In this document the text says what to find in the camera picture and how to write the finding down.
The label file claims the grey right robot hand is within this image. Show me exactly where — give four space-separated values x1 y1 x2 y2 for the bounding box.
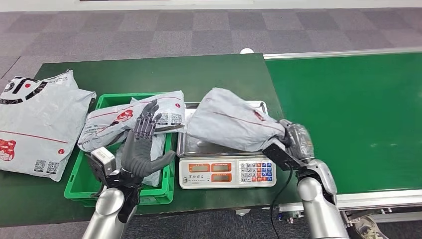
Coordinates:
278 119 316 162

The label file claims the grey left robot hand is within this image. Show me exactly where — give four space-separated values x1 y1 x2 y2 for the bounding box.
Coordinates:
120 99 176 179

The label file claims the grey parcel red logo text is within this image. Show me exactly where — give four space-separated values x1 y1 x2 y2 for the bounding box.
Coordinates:
77 90 187 153

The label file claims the pale grey parcel red stripe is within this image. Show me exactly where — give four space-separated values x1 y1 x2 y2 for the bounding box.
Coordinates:
186 87 288 153

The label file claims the green conveyor belt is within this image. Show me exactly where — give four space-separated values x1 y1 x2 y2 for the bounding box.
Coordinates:
265 52 422 195

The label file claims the green plastic crate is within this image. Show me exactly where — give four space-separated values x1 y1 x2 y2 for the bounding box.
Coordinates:
64 92 176 208

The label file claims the white electronic scale steel tray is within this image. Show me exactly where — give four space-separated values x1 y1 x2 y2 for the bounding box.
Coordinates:
176 100 278 190

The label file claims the large white black-print mailer bag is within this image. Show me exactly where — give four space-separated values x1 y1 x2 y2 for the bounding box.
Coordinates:
0 70 97 182

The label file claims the grey sneaker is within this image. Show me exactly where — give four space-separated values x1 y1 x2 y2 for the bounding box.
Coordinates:
352 216 390 239

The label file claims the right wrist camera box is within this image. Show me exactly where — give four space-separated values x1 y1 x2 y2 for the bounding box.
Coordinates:
262 143 299 171

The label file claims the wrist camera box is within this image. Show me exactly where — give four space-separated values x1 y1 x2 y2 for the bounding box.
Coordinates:
86 146 117 186
262 143 299 171

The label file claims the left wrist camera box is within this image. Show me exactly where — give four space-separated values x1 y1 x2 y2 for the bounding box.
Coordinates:
86 146 117 186

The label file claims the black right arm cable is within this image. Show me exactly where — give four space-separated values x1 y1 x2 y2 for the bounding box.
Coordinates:
270 164 294 239

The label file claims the small white bracket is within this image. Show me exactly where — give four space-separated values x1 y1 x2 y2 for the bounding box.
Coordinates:
235 208 269 217

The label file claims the aluminium conveyor frame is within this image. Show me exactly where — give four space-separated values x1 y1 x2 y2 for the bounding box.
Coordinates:
262 46 422 225

